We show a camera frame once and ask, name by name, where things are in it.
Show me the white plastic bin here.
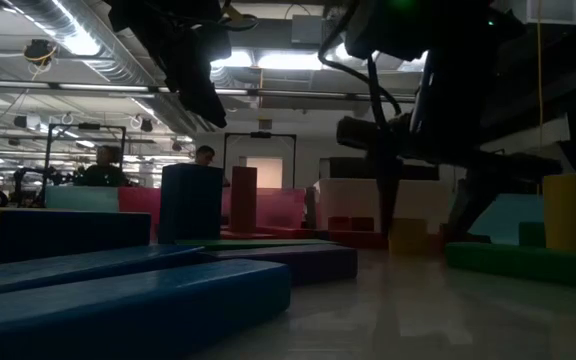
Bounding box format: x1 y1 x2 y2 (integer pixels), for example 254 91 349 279
305 178 453 235

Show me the person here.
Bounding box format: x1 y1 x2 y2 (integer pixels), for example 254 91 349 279
78 144 130 189
191 144 218 169

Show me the large pink plastic bin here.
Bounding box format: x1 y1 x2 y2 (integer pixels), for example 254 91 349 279
219 187 308 230

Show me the small teal plastic bin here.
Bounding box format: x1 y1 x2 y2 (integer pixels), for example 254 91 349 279
44 185 120 212

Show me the yellow wooden cylinder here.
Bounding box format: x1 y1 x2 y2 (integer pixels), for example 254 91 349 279
541 172 576 255

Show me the ceiling light panel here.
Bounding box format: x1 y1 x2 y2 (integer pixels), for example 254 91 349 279
210 47 255 70
256 50 327 72

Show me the large teal plastic bin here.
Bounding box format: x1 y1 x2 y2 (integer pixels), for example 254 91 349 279
467 193 545 247

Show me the long ribbed silver duct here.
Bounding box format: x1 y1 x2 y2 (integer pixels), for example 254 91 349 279
10 0 162 86

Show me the long blue wooden block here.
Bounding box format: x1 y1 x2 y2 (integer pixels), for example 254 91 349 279
0 243 207 300

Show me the small yellow wooden block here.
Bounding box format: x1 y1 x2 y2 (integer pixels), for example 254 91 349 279
387 217 430 255

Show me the small red plastic bin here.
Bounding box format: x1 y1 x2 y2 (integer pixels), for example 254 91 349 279
117 186 163 243

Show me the long green wooden block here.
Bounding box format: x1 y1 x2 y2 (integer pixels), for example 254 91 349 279
444 241 576 290

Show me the purple wooden block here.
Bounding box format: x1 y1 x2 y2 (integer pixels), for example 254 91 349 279
200 244 359 288

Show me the black monitor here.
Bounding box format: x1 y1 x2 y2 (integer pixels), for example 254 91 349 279
327 156 378 181

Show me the ceiling reel with yellow cable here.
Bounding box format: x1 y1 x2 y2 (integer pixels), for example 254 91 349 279
22 38 58 69

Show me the black gantry frame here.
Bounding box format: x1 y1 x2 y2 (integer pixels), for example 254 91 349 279
222 131 299 190
42 122 128 207

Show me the pink wooden block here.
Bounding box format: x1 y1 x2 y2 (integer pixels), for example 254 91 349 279
230 166 260 235

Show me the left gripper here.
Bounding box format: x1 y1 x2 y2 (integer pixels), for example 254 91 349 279
109 0 233 130

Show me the grey ceiling box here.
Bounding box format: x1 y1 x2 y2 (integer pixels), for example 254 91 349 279
290 14 325 47

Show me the long red wooden block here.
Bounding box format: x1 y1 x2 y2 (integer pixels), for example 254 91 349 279
220 229 279 242

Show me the red arch wooden block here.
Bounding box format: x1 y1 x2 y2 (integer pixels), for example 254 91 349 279
327 215 376 233

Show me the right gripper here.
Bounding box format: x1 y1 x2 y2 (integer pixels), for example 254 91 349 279
335 48 565 242

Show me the long ceiling pipe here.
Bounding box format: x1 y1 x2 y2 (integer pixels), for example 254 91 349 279
0 78 415 104

